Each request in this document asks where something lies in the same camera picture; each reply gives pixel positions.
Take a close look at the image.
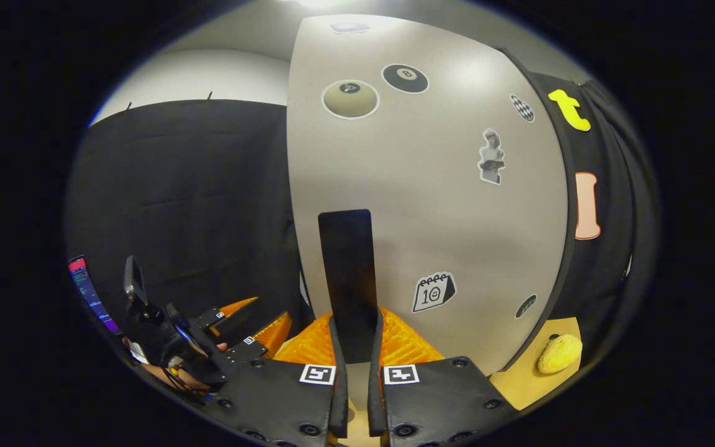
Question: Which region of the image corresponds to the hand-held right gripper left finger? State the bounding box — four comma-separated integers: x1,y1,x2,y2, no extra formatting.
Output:
199,314,349,447

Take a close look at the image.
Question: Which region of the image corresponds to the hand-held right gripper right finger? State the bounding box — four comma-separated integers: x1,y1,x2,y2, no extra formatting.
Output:
367,307,521,447

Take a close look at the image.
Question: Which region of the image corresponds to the black cabinet door handle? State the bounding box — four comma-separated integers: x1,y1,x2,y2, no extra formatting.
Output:
318,209,379,364

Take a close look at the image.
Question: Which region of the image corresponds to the grey cabinet door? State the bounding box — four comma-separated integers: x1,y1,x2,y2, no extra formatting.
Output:
286,14,569,377

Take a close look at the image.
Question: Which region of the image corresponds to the computer monitor screen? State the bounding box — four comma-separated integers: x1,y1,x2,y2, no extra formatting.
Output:
68,255,124,336

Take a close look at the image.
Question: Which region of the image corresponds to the black backdrop cloth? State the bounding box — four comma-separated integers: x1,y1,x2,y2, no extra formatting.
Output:
65,71,653,370

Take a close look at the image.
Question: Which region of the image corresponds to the yellow rounded object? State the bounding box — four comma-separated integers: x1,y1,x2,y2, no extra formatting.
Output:
537,333,583,375

